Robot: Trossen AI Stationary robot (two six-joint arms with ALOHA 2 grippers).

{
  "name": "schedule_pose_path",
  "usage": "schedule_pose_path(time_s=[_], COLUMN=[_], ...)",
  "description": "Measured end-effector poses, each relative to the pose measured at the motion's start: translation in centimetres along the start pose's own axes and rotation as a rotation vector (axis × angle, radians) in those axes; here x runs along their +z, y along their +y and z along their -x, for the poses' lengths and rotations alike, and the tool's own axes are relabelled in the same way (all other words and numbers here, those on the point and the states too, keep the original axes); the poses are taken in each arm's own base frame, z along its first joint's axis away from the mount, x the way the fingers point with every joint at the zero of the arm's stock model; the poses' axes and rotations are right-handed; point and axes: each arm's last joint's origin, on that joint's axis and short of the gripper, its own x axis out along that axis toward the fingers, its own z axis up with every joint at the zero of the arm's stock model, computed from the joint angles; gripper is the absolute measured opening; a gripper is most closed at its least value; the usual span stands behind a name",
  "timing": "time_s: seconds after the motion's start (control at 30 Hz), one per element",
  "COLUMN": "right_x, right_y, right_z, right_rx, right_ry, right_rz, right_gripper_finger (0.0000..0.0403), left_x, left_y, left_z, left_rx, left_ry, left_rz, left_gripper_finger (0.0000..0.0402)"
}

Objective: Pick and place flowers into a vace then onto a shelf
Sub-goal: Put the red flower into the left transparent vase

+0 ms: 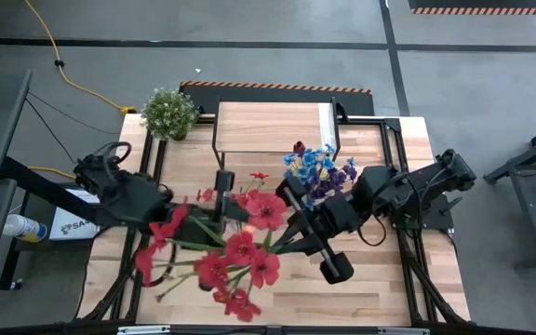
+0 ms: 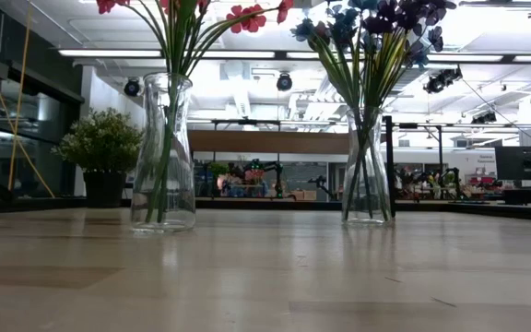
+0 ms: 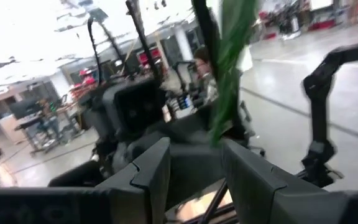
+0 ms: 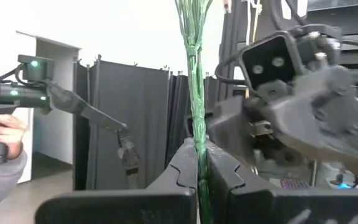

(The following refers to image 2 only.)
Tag purple artificial flower bunch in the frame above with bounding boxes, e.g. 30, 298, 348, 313
360, 0, 456, 218

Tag clear glass vase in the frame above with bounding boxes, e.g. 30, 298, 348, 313
129, 72, 197, 234
341, 106, 394, 226

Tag red flower bunch thin stems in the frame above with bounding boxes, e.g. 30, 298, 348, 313
154, 0, 295, 222

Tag black computer monitor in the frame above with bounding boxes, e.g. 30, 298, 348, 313
494, 145, 531, 182

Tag blue artificial flower bunch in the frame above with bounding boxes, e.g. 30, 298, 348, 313
290, 0, 377, 218

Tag black track light cluster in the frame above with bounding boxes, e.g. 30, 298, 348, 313
471, 110, 498, 125
422, 66, 464, 95

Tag potted plant white blossoms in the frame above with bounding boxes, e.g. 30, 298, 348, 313
52, 108, 145, 209

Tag round black ceiling spotlight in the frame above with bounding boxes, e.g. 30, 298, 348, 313
124, 77, 141, 98
276, 72, 294, 92

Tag background black rig frame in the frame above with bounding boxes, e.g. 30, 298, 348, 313
209, 118, 283, 176

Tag wooden shelf black legs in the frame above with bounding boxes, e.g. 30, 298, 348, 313
161, 114, 396, 219

